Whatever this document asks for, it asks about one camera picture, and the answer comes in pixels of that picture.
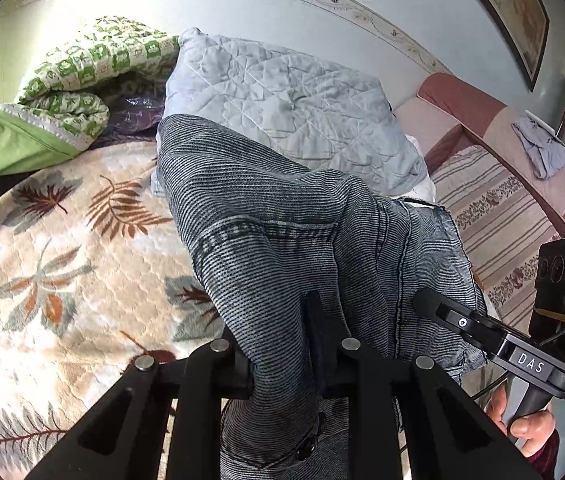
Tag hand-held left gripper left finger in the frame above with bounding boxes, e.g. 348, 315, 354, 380
25, 337, 256, 480

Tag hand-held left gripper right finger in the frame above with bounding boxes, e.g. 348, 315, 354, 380
305, 290, 543, 480

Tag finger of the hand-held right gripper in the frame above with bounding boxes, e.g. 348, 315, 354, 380
411, 287, 512, 358

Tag grey denim pants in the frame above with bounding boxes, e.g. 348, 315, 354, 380
155, 114, 488, 480

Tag person's right forearm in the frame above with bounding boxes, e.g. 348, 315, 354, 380
525, 430, 563, 478

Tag person's right hand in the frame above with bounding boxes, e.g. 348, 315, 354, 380
485, 385, 555, 461

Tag striped floral bed sheet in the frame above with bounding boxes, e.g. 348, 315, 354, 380
429, 145, 563, 331

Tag white cloth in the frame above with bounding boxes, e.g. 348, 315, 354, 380
405, 135, 438, 206

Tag grey crumpled cloth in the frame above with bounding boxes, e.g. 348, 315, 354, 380
512, 116, 565, 181

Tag leaf print blanket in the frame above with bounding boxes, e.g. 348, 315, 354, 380
0, 142, 228, 471

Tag pink striped sofa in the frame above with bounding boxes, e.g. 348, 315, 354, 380
392, 72, 565, 241

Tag grey quilted pillow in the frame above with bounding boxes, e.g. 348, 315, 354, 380
150, 27, 430, 198

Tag purple cloth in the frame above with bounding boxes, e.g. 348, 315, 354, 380
105, 92, 168, 136

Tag green patterned quilt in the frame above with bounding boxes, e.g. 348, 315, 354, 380
0, 15, 180, 193

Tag framed wall picture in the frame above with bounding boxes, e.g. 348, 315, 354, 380
445, 0, 550, 93

